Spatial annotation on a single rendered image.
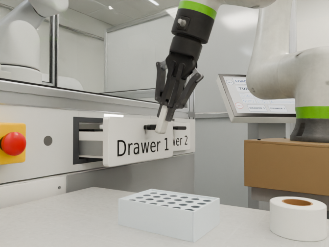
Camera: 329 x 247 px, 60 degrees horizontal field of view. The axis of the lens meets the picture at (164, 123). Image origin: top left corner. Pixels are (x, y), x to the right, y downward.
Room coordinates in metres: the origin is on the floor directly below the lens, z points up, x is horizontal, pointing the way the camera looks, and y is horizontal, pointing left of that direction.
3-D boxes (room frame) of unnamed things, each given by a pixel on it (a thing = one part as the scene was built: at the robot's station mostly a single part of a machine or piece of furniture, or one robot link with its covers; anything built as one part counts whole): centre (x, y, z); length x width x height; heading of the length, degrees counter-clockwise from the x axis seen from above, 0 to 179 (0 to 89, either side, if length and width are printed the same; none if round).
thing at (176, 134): (1.06, -0.03, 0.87); 0.29 x 0.02 x 0.11; 150
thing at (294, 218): (0.39, -0.18, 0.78); 0.07 x 0.07 x 0.04
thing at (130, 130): (0.75, 0.06, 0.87); 0.29 x 0.02 x 0.11; 150
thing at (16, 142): (0.48, 0.26, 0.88); 0.04 x 0.03 x 0.04; 150
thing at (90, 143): (0.85, 0.24, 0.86); 0.40 x 0.26 x 0.06; 60
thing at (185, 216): (0.42, -0.01, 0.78); 0.12 x 0.08 x 0.04; 57
